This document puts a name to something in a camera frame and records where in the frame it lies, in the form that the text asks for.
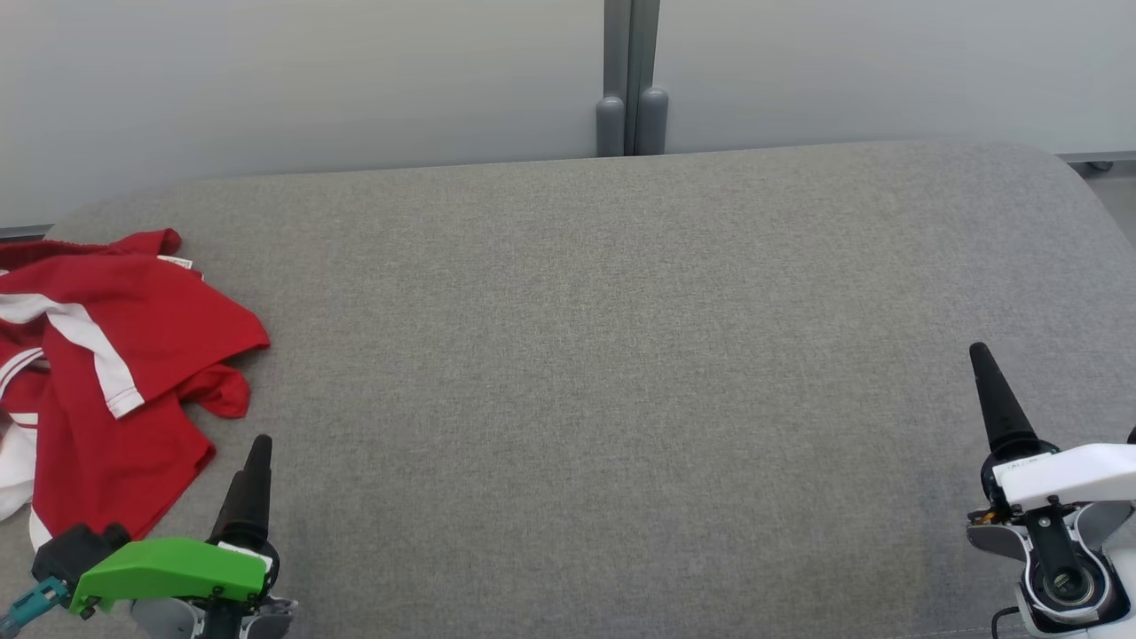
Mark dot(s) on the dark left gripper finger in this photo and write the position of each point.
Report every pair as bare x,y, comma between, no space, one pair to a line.
261,497
235,519

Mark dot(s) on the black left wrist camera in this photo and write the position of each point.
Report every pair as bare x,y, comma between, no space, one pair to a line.
75,546

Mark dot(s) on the red Bulls basketball jersey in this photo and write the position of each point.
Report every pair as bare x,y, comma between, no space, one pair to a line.
133,241

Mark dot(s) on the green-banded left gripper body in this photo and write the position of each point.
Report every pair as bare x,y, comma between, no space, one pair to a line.
169,568

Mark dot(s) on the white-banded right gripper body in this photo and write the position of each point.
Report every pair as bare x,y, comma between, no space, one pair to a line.
1065,475

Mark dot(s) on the grey partition base rail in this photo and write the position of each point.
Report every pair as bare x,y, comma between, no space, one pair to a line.
22,232
1100,157

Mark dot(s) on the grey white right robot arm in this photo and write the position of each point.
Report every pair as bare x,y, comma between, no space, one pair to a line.
996,538

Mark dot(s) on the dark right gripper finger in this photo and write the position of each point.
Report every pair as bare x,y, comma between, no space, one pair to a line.
1003,417

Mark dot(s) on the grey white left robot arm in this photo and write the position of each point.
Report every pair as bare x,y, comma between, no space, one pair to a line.
177,621

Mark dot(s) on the grey partition post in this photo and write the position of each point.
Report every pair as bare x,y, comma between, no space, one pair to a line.
632,53

